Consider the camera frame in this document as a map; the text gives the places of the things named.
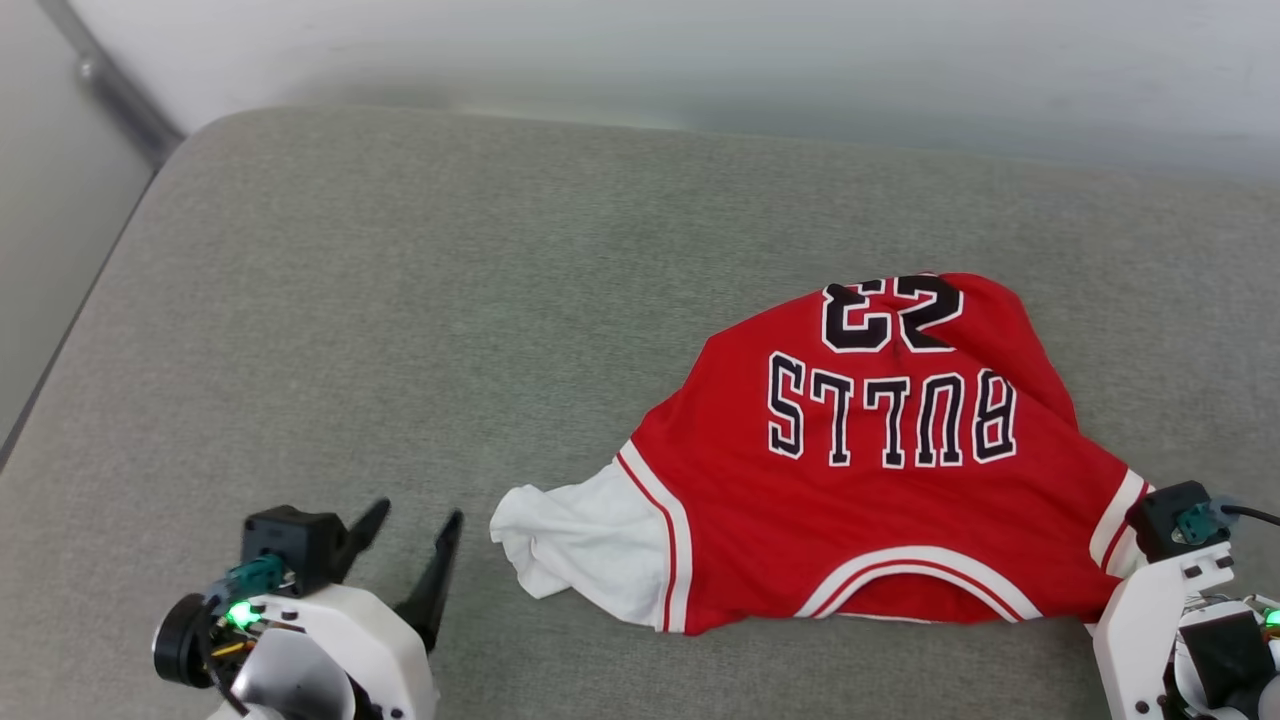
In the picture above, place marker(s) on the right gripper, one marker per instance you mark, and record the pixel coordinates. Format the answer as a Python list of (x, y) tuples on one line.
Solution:
[(1230, 660)]

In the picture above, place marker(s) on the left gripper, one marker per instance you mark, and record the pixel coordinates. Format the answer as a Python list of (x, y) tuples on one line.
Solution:
[(180, 640)]

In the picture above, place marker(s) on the red Bulls basketball jersey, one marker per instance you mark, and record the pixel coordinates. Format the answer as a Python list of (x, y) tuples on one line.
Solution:
[(850, 520)]

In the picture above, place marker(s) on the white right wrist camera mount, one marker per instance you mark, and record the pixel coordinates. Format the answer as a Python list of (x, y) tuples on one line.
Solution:
[(1140, 630)]

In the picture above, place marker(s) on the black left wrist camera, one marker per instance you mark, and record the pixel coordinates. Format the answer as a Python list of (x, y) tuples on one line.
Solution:
[(295, 545)]

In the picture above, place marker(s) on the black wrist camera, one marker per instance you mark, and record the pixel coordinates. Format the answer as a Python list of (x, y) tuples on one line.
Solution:
[(295, 545), (1155, 520)]

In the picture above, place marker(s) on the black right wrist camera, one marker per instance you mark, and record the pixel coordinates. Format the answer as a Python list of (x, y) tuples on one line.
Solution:
[(1155, 520)]

